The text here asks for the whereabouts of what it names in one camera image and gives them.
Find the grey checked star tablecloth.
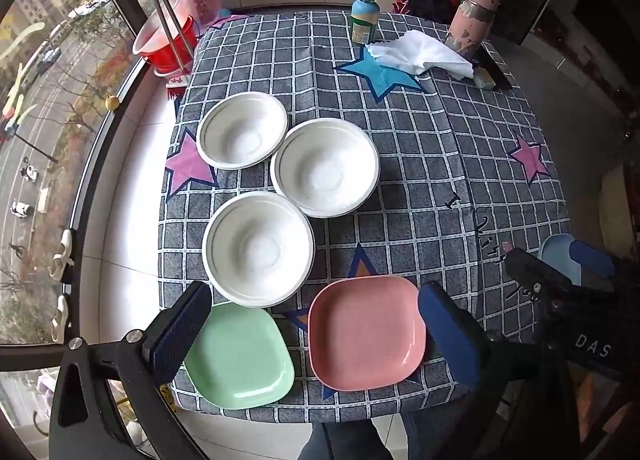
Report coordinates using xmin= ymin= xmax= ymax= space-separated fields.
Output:
xmin=159 ymin=10 xmax=572 ymax=424

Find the pink square plate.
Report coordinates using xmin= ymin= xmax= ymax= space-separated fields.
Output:
xmin=307 ymin=276 xmax=427 ymax=391

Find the person's right leg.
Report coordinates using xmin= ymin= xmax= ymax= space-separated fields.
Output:
xmin=400 ymin=402 xmax=493 ymax=460

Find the pink worn thermos flask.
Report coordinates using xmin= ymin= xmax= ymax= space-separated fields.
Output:
xmin=444 ymin=0 xmax=503 ymax=61

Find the yellow green sponge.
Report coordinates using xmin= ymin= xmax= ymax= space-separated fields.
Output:
xmin=472 ymin=66 xmax=497 ymax=90

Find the white crumpled cloth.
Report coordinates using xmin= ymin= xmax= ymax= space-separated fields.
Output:
xmin=366 ymin=30 xmax=475 ymax=81

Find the white paper bowl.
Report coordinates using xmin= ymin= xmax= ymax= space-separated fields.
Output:
xmin=270 ymin=118 xmax=381 ymax=219
xmin=196 ymin=92 xmax=289 ymax=171
xmin=202 ymin=191 xmax=316 ymax=309

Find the red metal mop handle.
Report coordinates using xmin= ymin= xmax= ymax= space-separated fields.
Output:
xmin=142 ymin=0 xmax=185 ymax=71

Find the pink plastic basin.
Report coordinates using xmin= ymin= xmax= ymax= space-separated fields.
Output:
xmin=172 ymin=0 xmax=224 ymax=36

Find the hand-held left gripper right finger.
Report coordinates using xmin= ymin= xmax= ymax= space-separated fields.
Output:
xmin=417 ymin=282 xmax=556 ymax=460

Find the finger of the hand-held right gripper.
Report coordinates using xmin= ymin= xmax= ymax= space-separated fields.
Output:
xmin=504 ymin=247 xmax=576 ymax=301
xmin=570 ymin=239 xmax=617 ymax=283

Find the white window handle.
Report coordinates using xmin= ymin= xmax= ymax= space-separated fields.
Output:
xmin=50 ymin=294 xmax=72 ymax=346
xmin=49 ymin=229 xmax=77 ymax=283

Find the green cap plastic bottle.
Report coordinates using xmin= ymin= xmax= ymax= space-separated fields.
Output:
xmin=350 ymin=0 xmax=382 ymax=46

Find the green square plate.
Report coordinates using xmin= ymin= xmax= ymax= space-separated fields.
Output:
xmin=184 ymin=301 xmax=296 ymax=411

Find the red plastic bucket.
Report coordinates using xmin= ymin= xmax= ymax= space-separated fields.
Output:
xmin=132 ymin=14 xmax=197 ymax=74

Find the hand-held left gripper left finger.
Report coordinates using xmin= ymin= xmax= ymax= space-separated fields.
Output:
xmin=47 ymin=281 xmax=213 ymax=460

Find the person's leg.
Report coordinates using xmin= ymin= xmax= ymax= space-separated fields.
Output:
xmin=299 ymin=421 xmax=383 ymax=460
xmin=400 ymin=402 xmax=493 ymax=460

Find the person's left leg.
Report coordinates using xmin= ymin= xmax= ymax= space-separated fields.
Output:
xmin=299 ymin=421 xmax=383 ymax=460

